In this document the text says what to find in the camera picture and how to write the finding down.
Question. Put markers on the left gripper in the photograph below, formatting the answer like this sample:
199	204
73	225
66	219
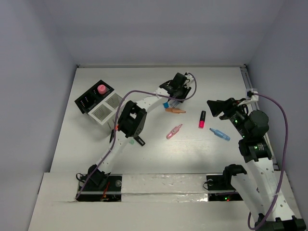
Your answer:
179	92

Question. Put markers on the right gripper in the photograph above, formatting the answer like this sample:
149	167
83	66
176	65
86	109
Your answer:
228	106

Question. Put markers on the blue-capped black highlighter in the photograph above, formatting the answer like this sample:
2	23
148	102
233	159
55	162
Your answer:
166	105

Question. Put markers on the pink-capped clear pencil tube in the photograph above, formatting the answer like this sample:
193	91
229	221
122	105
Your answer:
102	89

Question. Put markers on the orange-capped black highlighter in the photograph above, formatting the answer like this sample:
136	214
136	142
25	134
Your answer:
112	134

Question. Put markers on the green-capped black highlighter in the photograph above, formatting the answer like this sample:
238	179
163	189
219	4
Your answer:
139	140

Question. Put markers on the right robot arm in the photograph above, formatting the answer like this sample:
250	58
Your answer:
256	183

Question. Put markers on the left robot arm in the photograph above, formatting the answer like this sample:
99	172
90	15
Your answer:
129	123

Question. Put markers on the pink-capped black highlighter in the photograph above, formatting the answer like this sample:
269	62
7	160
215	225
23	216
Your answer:
202	119

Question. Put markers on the white slotted organizer box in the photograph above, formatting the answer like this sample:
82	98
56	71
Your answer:
104	112

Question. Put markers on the black slotted organizer box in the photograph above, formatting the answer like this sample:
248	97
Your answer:
88	100

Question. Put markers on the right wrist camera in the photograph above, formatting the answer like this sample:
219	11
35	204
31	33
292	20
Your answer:
251	94

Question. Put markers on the aluminium side rail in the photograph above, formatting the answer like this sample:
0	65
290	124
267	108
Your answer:
259	118

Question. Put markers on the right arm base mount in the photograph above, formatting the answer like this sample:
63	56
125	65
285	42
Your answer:
219	186

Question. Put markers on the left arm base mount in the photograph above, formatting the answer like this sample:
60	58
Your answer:
109	192

